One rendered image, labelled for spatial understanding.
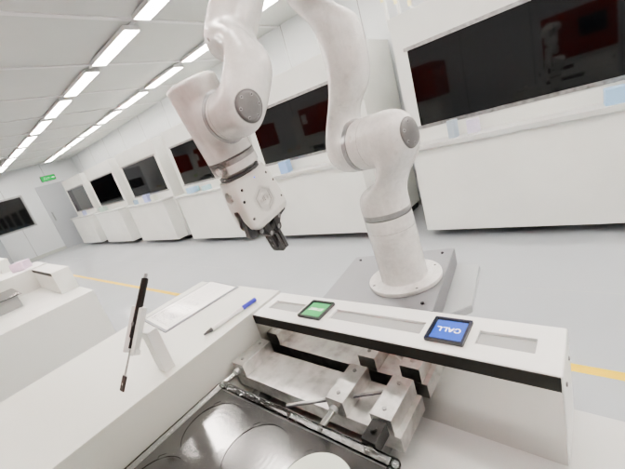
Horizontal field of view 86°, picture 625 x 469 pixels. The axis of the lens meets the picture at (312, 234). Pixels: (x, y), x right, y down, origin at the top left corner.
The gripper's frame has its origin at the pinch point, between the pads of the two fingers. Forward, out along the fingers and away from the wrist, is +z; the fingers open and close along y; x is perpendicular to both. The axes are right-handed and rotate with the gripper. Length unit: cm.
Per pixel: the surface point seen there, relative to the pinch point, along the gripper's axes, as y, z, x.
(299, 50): 386, -43, 257
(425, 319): -1.5, 15.5, -26.6
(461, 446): -13.7, 27.2, -32.7
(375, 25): 383, -29, 143
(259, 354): -14.0, 18.8, 5.6
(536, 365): -7.1, 14.3, -42.3
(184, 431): -32.5, 15.0, 4.1
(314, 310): -4.0, 14.6, -5.0
